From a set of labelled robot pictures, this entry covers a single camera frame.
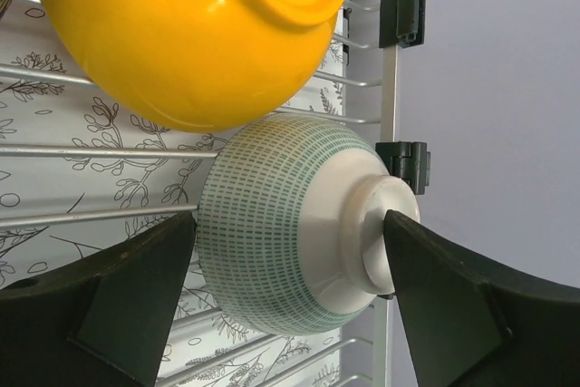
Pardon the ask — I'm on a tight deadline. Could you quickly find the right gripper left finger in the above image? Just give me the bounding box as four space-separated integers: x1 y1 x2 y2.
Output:
1 212 196 386

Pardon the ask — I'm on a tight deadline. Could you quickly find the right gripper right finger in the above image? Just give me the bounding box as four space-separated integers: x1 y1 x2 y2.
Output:
383 210 579 386

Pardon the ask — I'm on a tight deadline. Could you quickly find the pale green bowl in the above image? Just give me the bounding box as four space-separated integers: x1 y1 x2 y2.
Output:
197 113 420 335

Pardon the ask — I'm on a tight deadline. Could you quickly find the floral table mat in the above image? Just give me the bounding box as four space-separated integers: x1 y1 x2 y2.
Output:
0 0 350 387

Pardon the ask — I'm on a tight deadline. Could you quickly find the yellow orange bowl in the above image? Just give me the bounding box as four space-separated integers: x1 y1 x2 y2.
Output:
41 0 344 132

